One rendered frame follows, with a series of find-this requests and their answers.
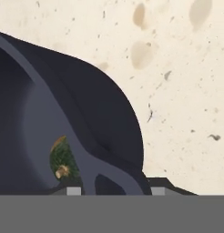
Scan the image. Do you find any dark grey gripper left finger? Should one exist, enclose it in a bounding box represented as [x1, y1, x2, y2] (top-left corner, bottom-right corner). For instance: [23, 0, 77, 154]
[49, 181, 83, 196]

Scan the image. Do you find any dark green squash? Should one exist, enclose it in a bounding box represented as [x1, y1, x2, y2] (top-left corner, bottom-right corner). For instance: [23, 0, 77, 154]
[48, 135, 82, 183]

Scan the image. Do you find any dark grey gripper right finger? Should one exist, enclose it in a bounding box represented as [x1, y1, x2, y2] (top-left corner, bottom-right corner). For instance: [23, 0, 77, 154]
[146, 177, 199, 196]

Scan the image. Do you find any dark grey pot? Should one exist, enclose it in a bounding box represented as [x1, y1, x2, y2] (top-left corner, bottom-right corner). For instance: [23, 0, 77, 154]
[0, 30, 153, 196]

